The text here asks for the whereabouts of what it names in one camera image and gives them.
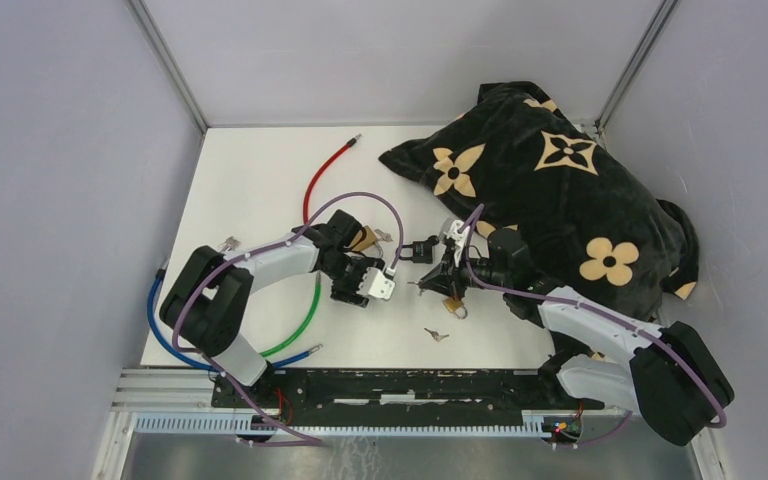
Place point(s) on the blue cable lock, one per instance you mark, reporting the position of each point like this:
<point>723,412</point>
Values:
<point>153,322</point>

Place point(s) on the black floral blanket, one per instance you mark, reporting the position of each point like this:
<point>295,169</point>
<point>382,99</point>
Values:
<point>588,222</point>

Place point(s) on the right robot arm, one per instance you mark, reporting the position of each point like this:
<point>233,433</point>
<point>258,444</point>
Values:
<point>666,375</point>

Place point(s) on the green cable lock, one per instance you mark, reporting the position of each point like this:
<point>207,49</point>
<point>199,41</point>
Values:
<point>227,246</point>

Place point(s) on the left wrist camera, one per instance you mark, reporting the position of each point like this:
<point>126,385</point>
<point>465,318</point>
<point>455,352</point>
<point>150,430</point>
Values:
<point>376,285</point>

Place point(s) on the red cable lock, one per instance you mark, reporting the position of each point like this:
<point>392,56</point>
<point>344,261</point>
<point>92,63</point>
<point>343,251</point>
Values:
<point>319,173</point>

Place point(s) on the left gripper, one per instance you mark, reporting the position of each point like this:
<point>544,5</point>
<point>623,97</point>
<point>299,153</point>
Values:
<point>348,294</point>

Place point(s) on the large brass padlock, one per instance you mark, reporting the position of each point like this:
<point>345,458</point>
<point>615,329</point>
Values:
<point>366,239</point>

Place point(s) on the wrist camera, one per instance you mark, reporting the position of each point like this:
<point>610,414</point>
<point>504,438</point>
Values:
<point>376,285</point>
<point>454,234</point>

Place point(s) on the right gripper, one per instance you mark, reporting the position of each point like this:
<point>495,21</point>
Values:
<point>449,278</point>

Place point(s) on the large padlock keys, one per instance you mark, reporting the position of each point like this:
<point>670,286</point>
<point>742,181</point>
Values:
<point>382,236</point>

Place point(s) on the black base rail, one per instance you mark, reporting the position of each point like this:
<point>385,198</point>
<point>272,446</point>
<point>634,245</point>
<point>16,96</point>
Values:
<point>340,397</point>

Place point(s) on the black padlock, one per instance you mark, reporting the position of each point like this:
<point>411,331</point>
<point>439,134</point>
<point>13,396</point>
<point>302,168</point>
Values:
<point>419,252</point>

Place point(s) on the small padlock keys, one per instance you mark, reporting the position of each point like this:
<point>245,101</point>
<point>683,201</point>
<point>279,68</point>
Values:
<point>435,335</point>

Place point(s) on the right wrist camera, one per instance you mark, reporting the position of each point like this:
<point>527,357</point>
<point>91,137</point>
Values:
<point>454,234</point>

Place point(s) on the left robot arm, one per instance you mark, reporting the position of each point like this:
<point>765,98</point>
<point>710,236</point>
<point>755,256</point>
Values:
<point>207,302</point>

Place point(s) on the small brass padlock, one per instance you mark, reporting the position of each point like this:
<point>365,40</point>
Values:
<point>455,307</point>

